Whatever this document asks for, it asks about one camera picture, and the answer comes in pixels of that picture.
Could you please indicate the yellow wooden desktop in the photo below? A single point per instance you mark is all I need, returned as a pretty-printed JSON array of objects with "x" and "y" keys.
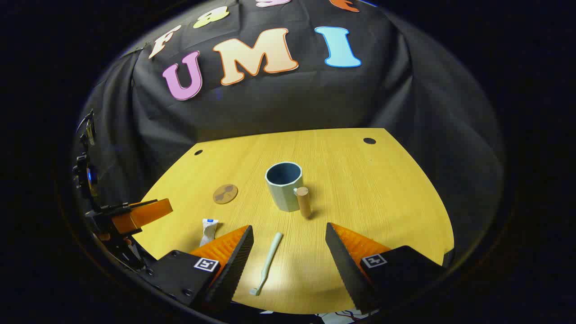
[{"x": 360, "y": 189}]

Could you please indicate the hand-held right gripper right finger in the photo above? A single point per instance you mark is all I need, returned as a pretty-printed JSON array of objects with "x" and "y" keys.
[{"x": 344, "y": 265}]

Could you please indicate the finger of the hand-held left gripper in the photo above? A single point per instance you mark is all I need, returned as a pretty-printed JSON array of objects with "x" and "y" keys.
[{"x": 148, "y": 211}]

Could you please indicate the black backdrop cloth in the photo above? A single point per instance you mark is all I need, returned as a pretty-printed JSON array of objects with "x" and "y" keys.
[{"x": 270, "y": 108}]

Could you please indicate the white toothpaste tube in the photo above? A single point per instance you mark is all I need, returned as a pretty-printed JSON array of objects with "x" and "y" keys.
[{"x": 209, "y": 231}]

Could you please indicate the pale green toothbrush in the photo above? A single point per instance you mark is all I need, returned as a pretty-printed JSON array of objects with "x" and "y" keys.
[{"x": 270, "y": 258}]

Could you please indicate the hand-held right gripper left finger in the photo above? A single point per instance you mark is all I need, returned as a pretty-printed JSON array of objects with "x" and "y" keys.
[{"x": 236, "y": 265}]

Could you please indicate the round brown coaster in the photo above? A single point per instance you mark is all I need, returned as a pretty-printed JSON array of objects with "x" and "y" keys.
[{"x": 225, "y": 194}]

